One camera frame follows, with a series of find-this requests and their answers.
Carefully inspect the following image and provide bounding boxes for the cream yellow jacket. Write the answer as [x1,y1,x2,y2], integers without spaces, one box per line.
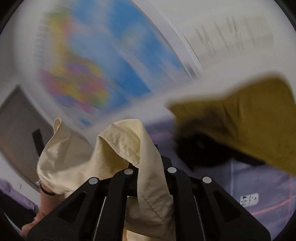
[37,119,175,240]

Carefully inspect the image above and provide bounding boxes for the person's left hand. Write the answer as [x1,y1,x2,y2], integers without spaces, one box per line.
[21,183,65,239]

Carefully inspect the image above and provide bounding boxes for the grey wooden headboard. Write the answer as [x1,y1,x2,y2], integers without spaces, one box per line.
[1,87,53,191]

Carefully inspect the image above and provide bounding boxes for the white sheet label tag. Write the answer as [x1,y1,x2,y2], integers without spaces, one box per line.
[240,193,259,207]

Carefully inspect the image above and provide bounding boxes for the purple cloth on floor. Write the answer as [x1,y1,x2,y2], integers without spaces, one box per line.
[0,179,39,213]

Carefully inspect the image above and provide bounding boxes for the purple plaid bed sheet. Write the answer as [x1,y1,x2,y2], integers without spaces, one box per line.
[145,120,295,239]

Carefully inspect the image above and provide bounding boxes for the black and mustard garment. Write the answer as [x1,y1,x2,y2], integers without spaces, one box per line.
[168,73,295,175]

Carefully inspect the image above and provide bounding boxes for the colourful wall map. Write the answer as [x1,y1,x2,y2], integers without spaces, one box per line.
[37,1,191,128]

